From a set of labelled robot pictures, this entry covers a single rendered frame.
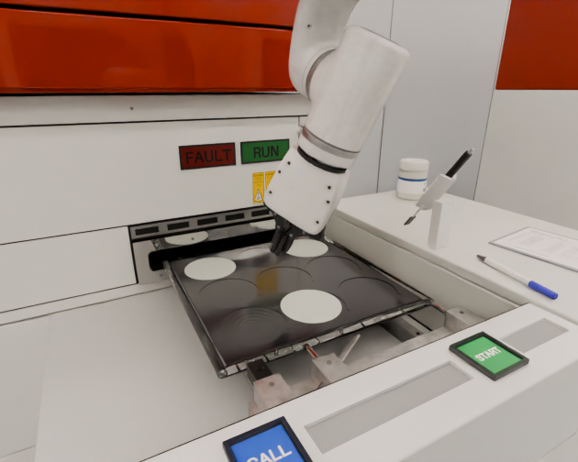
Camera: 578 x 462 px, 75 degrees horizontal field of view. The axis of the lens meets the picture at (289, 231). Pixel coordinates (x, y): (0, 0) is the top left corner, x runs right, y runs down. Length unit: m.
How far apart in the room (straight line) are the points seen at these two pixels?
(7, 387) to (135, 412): 0.42
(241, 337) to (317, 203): 0.22
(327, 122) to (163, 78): 0.35
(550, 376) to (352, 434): 0.22
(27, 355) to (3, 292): 0.14
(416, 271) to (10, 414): 0.85
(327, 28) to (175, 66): 0.30
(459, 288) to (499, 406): 0.28
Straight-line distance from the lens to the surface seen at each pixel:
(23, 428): 1.04
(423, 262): 0.72
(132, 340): 0.74
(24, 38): 0.73
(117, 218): 0.81
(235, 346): 0.55
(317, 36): 0.55
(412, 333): 0.68
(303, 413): 0.37
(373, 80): 0.48
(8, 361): 0.94
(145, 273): 0.84
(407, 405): 0.40
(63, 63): 0.72
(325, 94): 0.49
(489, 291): 0.65
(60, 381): 0.70
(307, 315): 0.60
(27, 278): 0.85
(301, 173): 0.53
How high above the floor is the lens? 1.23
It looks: 21 degrees down
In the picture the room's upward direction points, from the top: straight up
